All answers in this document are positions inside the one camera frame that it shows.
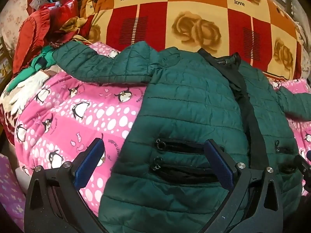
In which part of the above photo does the cream floral cloth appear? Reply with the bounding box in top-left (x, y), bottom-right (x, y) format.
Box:
top-left (294, 21), bottom-right (311, 81)

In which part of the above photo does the red ruffled garment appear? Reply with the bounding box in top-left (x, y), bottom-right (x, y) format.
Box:
top-left (12, 0), bottom-right (83, 76)

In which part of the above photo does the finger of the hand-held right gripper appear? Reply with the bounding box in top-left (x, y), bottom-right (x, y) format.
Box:
top-left (294, 150), bottom-right (311, 193)

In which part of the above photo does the pink penguin print blanket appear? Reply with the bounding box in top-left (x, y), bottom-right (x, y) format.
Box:
top-left (13, 41), bottom-right (311, 214)

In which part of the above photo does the green knitted garment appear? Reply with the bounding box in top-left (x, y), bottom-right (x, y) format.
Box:
top-left (6, 46), bottom-right (58, 93)

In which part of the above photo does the red orange checked rose blanket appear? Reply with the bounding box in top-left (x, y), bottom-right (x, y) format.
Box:
top-left (80, 0), bottom-right (305, 81)

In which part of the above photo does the red white patterned knit cloth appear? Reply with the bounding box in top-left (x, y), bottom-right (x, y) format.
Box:
top-left (0, 101), bottom-right (18, 144)

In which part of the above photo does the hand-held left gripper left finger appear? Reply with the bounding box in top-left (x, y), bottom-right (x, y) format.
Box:
top-left (24, 138), bottom-right (107, 233)

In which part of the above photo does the white knitted glove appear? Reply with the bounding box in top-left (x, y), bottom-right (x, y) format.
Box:
top-left (7, 71), bottom-right (51, 116)

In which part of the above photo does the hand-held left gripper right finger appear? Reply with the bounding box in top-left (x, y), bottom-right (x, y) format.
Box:
top-left (199, 139), bottom-right (285, 233)

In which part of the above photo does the cream floral pillow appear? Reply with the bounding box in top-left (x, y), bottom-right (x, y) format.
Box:
top-left (0, 0), bottom-right (37, 52)

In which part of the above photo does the dark green puffer jacket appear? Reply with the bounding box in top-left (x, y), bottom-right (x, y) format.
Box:
top-left (52, 41), bottom-right (311, 233)

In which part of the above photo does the metal window frame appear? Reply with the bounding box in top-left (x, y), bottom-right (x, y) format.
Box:
top-left (277, 0), bottom-right (302, 21)

